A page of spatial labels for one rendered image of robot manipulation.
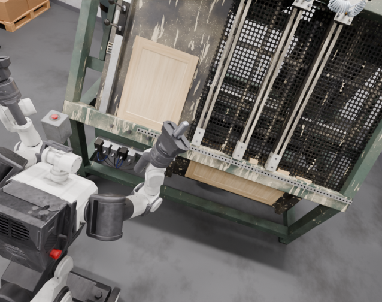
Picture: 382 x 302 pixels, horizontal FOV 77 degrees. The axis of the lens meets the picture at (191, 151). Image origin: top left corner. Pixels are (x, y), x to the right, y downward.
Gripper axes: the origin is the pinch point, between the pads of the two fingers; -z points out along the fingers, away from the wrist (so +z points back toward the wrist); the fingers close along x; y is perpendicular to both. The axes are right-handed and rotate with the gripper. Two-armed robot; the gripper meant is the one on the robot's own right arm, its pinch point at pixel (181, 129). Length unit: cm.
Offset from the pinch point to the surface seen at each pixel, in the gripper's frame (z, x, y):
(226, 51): 6, 48, 83
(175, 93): 45, 53, 65
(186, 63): 27, 62, 71
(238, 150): 47, -3, 87
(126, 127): 79, 55, 40
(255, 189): 90, -33, 134
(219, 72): 17, 42, 80
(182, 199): 130, -2, 87
